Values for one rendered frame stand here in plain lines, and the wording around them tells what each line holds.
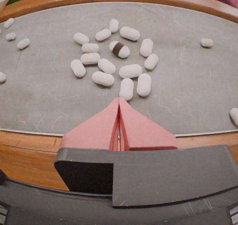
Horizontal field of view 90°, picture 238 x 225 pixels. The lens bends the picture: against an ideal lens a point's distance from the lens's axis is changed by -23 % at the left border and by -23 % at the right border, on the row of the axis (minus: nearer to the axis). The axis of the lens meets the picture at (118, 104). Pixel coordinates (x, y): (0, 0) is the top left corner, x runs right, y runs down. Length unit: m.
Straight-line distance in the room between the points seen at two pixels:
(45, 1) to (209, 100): 0.43
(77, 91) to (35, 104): 0.08
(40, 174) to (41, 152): 0.04
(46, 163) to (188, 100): 0.25
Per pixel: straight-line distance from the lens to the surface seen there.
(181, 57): 0.30
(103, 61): 0.25
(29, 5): 0.44
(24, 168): 0.26
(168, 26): 0.35
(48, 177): 0.24
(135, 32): 0.29
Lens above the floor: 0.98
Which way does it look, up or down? 76 degrees down
